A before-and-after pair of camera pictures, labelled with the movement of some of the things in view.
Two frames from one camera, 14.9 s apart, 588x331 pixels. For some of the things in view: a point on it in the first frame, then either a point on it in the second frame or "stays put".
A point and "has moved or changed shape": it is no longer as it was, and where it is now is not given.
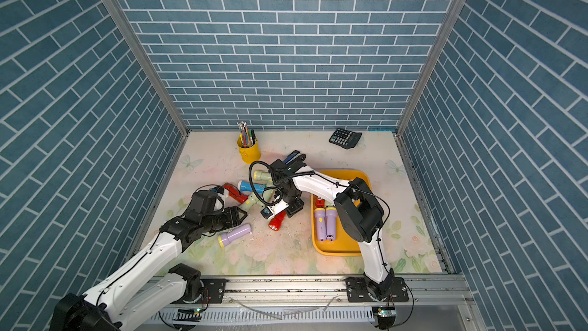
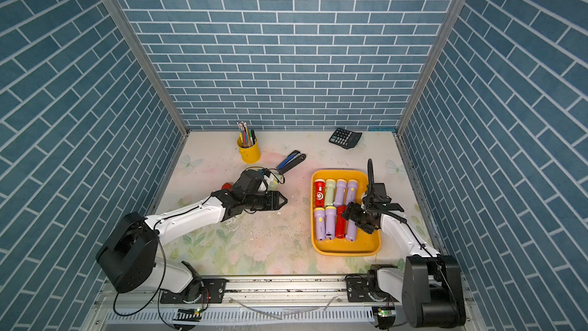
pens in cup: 247,137 stays put
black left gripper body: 220,220 → 261,201
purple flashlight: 225,237 has moved or changed shape
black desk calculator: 344,139 stays put
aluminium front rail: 318,303 stays put
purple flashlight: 320,215 stays put
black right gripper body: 294,203 → 360,215
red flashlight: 275,222 has moved or changed shape
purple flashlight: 331,213 stays put
